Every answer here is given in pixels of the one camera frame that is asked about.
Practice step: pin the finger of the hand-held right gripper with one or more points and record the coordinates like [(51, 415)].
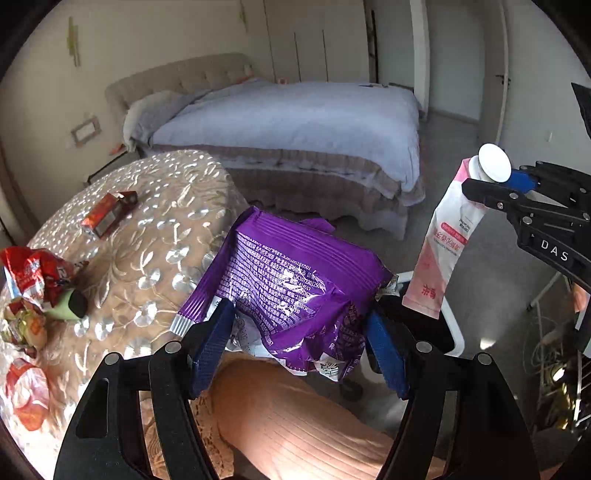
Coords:
[(489, 194), (524, 181)]

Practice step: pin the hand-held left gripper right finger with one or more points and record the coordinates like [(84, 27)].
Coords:
[(383, 350)]

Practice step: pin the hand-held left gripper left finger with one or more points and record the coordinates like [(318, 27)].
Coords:
[(210, 341)]

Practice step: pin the pink tube with white cap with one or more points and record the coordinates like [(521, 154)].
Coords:
[(438, 249)]

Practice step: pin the purple snack packet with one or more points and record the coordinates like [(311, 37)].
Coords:
[(286, 277)]

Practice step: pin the white door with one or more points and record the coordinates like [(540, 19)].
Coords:
[(535, 69)]

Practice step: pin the person's leg in orange clothing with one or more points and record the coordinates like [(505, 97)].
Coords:
[(300, 429)]

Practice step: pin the floral embroidered tablecloth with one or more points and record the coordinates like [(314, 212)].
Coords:
[(152, 240)]

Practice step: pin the white metal rack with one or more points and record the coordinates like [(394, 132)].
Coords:
[(584, 383)]

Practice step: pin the green bottle with black cap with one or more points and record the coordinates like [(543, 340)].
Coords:
[(67, 307)]

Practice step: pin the small orange carton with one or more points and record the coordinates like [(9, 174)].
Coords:
[(108, 214)]

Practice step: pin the bed with beige skirt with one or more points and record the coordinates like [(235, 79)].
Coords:
[(323, 184)]

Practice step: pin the red and white wrapper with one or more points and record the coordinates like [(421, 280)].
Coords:
[(27, 392)]

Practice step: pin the orange paper item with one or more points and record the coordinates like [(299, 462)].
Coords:
[(117, 150)]

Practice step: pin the light blue duvet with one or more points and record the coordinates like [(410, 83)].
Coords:
[(286, 120)]

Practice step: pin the grey pillow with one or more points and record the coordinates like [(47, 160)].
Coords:
[(150, 115)]

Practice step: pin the beige wardrobe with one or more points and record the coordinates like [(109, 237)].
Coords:
[(304, 37)]

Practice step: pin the beige upholstered headboard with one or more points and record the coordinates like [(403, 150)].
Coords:
[(184, 76)]

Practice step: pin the framed wall switch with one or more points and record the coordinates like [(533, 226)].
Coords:
[(86, 131)]

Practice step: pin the gold wall light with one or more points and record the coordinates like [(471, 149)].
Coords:
[(243, 11), (74, 41)]

